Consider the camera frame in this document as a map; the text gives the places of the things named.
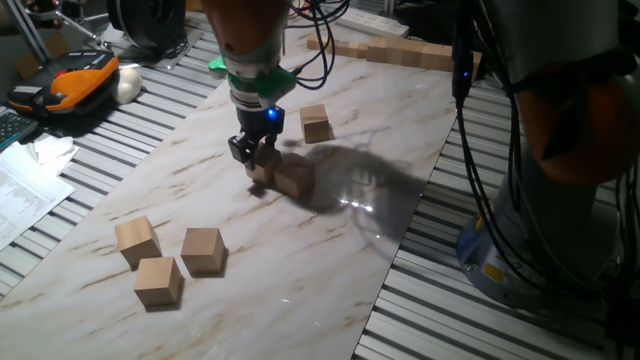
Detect white power strip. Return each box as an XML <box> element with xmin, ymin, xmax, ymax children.
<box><xmin>335</xmin><ymin>6</ymin><xmax>411</xmax><ymax>40</ymax></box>

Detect black keyboard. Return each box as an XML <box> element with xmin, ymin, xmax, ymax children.
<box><xmin>0</xmin><ymin>106</ymin><xmax>40</xmax><ymax>153</ymax></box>

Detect marble pattern board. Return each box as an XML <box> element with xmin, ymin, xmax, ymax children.
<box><xmin>0</xmin><ymin>13</ymin><xmax>474</xmax><ymax>360</ymax></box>

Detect thin metal rod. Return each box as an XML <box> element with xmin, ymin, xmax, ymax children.
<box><xmin>59</xmin><ymin>9</ymin><xmax>109</xmax><ymax>49</ymax></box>

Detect black round spool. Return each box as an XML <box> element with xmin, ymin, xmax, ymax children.
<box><xmin>106</xmin><ymin>0</ymin><xmax>187</xmax><ymax>51</ymax></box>

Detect crumpled white tissue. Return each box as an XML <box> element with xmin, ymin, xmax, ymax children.
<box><xmin>27</xmin><ymin>134</ymin><xmax>81</xmax><ymax>176</ymax></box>

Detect orange black teach pendant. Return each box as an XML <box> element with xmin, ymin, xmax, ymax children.
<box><xmin>7</xmin><ymin>49</ymin><xmax>121</xmax><ymax>119</ymax></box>

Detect black bag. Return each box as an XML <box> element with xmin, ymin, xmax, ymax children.
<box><xmin>394</xmin><ymin>0</ymin><xmax>466</xmax><ymax>46</ymax></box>

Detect grey metal base plate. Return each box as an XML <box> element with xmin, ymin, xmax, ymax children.
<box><xmin>97</xmin><ymin>22</ymin><xmax>205</xmax><ymax>71</ymax></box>

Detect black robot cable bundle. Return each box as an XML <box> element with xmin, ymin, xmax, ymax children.
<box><xmin>287</xmin><ymin>0</ymin><xmax>640</xmax><ymax>351</ymax></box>

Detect slanted aluminium frame beam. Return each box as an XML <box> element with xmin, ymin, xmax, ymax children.
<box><xmin>3</xmin><ymin>0</ymin><xmax>51</xmax><ymax>64</ymax></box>

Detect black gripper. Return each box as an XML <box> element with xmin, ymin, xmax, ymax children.
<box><xmin>227</xmin><ymin>102</ymin><xmax>286</xmax><ymax>171</ymax></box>

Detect brown cardboard piece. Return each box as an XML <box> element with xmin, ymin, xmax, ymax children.
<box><xmin>13</xmin><ymin>52</ymin><xmax>39</xmax><ymax>79</ymax></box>
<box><xmin>43</xmin><ymin>32</ymin><xmax>71</xmax><ymax>59</ymax></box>

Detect printed paper sheets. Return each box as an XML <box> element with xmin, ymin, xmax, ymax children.
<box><xmin>0</xmin><ymin>142</ymin><xmax>77</xmax><ymax>251</ymax></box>

